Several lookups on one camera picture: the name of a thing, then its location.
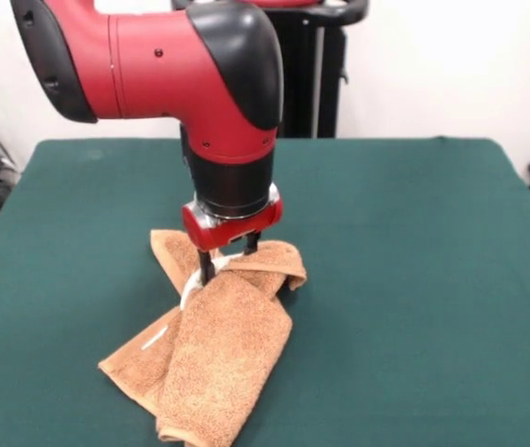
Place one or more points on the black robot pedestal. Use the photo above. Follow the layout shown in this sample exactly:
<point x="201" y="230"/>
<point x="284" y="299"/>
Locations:
<point x="316" y="93"/>

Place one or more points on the tan terry towel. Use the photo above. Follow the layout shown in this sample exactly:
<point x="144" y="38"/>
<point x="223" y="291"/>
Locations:
<point x="218" y="349"/>

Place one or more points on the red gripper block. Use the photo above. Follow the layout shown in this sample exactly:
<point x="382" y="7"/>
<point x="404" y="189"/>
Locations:
<point x="227" y="230"/>

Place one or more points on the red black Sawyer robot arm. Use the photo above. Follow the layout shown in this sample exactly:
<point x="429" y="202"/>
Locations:
<point x="190" y="70"/>

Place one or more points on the dark green table cloth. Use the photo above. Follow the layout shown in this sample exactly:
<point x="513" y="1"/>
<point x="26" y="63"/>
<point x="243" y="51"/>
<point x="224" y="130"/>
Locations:
<point x="385" y="302"/>

